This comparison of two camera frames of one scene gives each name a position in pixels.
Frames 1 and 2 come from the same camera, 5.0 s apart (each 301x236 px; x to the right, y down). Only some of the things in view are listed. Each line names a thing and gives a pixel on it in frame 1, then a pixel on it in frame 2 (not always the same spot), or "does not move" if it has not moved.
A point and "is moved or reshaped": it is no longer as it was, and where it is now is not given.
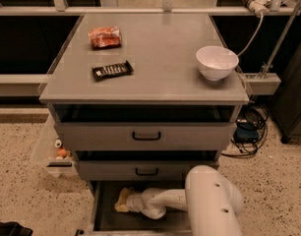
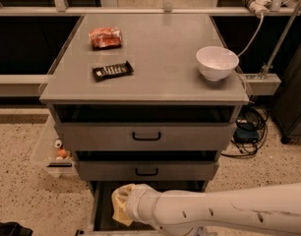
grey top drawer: [146, 137] does not move
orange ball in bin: [62, 152] does not move
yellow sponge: [121, 205] is moved or reshaped
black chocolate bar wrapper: [113, 70] does not move
